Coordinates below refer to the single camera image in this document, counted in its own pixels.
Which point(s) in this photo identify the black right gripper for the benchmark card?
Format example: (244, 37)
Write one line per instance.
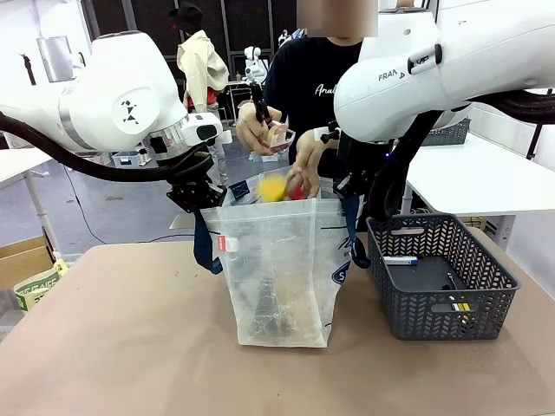
(362, 158)

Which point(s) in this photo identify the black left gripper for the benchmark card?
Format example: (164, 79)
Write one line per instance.
(193, 190)

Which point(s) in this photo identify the red small item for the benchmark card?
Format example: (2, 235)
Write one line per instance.
(297, 193)

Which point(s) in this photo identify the yellow round item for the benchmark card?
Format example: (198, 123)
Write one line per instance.
(271, 189)

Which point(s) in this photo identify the pink tape box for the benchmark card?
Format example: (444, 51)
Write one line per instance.
(279, 136)

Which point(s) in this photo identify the translucent white shopping bag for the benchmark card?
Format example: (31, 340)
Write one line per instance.
(277, 251)

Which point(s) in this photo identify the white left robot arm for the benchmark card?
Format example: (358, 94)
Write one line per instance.
(108, 95)

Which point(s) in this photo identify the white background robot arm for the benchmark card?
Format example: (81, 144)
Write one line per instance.
(252, 60)

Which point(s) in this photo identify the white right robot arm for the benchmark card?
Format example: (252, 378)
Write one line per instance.
(455, 60)

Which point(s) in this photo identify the person's left hand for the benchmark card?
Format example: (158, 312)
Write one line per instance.
(308, 156)

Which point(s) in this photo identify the person's right hand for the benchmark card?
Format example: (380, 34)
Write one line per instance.
(253, 130)

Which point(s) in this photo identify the metal floor plate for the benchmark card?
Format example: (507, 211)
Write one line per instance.
(182, 222)

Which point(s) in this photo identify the clear plastic storage box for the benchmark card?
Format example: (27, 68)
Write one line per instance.
(126, 159)

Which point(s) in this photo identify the white and blue marker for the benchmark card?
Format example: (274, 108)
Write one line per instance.
(399, 260)

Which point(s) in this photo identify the mannequin with beige jacket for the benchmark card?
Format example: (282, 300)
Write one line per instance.
(201, 65)

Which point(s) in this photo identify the white side table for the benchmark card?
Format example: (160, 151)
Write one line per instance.
(477, 182)

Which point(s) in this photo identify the wooden pallet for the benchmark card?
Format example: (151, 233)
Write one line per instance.
(474, 222)

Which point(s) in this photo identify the person in black T-shirt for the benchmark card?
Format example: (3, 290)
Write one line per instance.
(303, 65)

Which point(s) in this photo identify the black pen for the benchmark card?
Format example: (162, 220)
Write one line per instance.
(451, 281)

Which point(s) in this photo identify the dark Eiffel tower figure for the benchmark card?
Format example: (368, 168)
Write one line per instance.
(269, 307)

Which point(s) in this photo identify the yellow and black item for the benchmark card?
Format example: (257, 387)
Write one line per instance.
(464, 308)

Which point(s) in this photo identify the green and white carton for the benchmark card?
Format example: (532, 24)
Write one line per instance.
(41, 288)

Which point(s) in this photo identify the brown cardboard box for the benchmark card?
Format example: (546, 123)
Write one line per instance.
(21, 260)

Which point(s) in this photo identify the black tripod stand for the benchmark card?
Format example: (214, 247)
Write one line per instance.
(29, 69)
(534, 143)

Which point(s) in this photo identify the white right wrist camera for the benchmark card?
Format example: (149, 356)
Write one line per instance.
(325, 133)

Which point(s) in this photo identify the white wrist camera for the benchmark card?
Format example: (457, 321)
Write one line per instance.
(223, 136)
(325, 133)

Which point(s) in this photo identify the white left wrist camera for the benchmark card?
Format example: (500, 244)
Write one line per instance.
(223, 136)

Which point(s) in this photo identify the grey wall panel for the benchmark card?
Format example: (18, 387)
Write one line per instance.
(54, 58)

